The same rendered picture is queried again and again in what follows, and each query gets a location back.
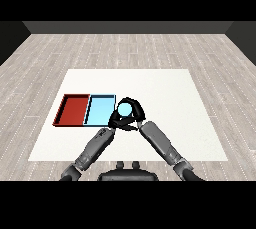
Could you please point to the red shallow open box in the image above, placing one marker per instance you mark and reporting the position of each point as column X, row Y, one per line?
column 72, row 109

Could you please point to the small blue can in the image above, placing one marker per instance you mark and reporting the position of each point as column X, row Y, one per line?
column 124, row 109

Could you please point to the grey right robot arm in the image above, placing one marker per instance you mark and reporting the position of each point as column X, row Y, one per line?
column 160, row 142

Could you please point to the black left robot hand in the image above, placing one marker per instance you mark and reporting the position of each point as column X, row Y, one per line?
column 113, row 120

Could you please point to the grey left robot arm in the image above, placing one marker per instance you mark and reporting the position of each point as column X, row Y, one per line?
column 95, row 147

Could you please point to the light blue shallow open box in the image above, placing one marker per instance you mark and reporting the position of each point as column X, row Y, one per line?
column 99, row 110

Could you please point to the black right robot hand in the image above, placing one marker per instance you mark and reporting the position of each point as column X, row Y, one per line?
column 137, row 112

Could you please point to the dark grey robot body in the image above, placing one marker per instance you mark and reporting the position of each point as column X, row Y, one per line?
column 128, row 174

